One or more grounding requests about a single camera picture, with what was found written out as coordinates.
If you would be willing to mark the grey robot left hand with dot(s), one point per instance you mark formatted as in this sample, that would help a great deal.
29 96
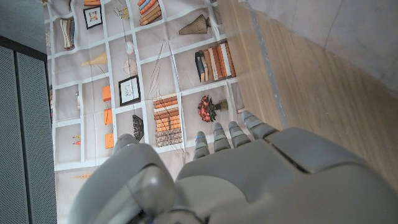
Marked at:
248 186

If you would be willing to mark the printed bookshelf backdrop cloth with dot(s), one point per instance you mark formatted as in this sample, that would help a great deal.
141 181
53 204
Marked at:
93 124

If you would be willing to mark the grey perforated metal panel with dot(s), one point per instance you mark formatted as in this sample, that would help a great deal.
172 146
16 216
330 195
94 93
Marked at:
28 140

